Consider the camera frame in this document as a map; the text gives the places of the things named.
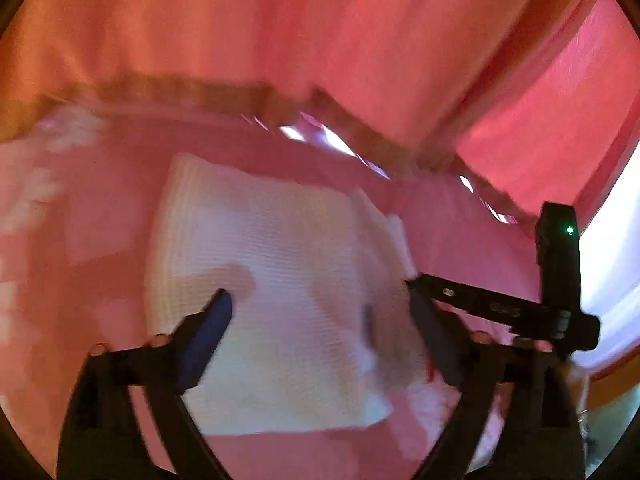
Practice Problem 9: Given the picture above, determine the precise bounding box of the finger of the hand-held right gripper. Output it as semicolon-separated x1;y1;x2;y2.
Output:
405;272;545;332

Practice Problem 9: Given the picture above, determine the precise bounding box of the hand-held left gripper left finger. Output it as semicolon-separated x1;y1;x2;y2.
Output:
56;287;235;480

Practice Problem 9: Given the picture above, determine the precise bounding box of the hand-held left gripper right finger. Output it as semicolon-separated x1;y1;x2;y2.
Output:
410;292;587;480

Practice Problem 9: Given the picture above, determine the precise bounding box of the white cloth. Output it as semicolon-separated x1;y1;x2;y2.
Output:
145;152;436;436

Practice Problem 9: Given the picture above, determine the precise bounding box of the pink curtain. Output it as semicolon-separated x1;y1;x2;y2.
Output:
450;0;640;228
0;0;596;161

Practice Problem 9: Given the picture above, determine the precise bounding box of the pink blanket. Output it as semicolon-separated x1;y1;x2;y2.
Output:
0;105;591;480

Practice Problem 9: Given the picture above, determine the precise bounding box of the wooden bed frame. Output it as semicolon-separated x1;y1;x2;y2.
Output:
585;355;640;403

